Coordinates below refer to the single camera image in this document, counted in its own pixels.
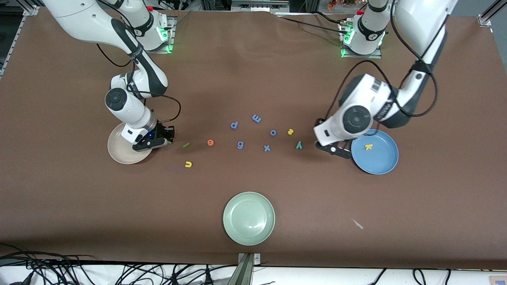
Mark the beige round plate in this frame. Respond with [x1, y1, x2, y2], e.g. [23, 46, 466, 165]
[107, 122, 155, 165]

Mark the brown table cover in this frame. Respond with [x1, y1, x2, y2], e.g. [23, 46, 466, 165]
[0, 7, 507, 270]

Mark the green round plate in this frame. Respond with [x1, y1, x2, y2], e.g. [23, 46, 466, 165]
[223, 192, 276, 246]

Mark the blue round plate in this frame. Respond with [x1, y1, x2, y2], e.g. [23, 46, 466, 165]
[351, 129, 399, 175]

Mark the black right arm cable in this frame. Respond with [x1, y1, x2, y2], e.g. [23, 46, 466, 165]
[96, 42, 182, 123]

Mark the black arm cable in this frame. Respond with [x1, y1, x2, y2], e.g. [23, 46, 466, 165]
[327, 0, 439, 123]
[96, 42, 182, 123]

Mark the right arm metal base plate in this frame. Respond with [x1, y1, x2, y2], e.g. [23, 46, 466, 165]
[132, 16, 175, 54]

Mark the metal bracket at table edge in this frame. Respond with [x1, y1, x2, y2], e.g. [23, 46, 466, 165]
[238, 253, 261, 285]

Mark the aluminium frame crossbar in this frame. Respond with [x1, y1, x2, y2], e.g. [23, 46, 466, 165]
[231, 0, 290, 12]

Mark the aluminium frame rail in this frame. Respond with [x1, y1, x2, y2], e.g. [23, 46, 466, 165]
[477, 0, 507, 28]
[0, 0, 40, 78]

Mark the black cable on table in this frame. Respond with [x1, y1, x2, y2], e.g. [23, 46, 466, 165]
[275, 12, 349, 36]

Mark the black floor cable tangle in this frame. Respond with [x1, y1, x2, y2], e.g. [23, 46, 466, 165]
[0, 243, 238, 285]

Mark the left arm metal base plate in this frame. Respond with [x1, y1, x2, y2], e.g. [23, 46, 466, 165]
[340, 22, 383, 59]

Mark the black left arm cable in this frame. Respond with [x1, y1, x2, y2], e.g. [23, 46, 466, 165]
[327, 0, 439, 123]

